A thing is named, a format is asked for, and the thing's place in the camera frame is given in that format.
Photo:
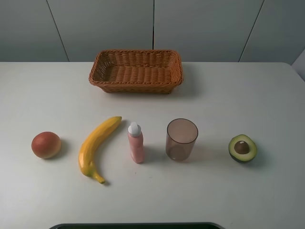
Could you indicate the halved avocado with pit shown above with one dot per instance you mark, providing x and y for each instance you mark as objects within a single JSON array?
[{"x": 242, "y": 148}]

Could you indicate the brown wicker basket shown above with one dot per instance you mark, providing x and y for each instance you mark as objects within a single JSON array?
[{"x": 137, "y": 71}]

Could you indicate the pink bottle white cap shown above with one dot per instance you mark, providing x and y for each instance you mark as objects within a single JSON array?
[{"x": 135, "y": 138}]

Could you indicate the translucent brown plastic cup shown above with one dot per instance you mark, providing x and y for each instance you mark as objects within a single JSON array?
[{"x": 181, "y": 136}]

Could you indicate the yellow banana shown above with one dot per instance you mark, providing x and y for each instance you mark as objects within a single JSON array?
[{"x": 92, "y": 143}]

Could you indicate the red orange tomato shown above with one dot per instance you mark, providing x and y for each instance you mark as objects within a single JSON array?
[{"x": 46, "y": 145}]

